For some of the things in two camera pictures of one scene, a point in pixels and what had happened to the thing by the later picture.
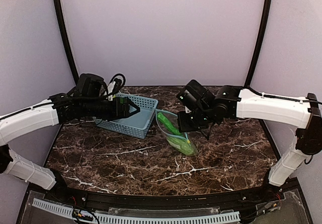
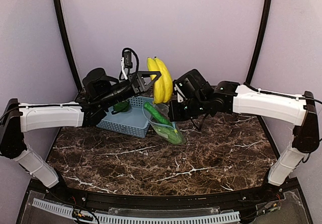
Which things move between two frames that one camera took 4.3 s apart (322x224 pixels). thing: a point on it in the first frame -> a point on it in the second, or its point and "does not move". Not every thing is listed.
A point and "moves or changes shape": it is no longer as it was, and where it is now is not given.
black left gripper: (119, 107) -> (137, 83)
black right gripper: (187, 123) -> (174, 110)
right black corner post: (268, 2) does not move
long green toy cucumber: (167, 123) -> (156, 115)
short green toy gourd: (182, 145) -> (169, 134)
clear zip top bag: (168, 124) moves or changes shape
